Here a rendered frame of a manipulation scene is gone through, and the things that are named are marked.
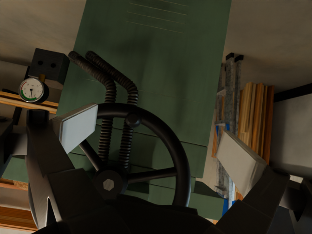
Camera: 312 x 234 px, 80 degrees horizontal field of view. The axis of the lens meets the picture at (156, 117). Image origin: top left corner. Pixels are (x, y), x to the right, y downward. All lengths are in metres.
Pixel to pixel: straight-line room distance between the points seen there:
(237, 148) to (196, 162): 0.39
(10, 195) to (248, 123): 3.23
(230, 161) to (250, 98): 1.81
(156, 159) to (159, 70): 0.25
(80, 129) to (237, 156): 0.13
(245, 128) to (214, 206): 1.39
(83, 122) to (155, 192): 0.41
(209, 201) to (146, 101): 0.33
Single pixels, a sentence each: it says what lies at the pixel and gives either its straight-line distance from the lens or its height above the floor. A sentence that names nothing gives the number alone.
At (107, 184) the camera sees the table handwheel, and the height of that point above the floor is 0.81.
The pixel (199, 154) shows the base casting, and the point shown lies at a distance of 0.55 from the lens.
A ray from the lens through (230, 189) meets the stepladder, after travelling 1.43.
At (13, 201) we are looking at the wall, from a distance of 3.54.
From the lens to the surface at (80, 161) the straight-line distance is 0.56.
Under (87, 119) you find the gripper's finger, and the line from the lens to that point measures 0.18.
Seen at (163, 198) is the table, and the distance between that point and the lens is 0.55.
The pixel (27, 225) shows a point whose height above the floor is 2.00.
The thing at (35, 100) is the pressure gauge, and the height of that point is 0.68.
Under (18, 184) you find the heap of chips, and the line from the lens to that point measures 0.66.
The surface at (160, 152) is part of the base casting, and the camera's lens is 0.53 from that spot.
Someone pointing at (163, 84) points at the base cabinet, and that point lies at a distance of 0.55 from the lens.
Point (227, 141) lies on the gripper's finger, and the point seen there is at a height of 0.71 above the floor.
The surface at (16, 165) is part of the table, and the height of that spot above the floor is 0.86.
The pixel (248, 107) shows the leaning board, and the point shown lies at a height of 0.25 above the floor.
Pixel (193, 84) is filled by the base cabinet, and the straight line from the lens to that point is 0.57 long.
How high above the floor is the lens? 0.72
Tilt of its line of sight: 7 degrees down
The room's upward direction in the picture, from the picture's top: 169 degrees counter-clockwise
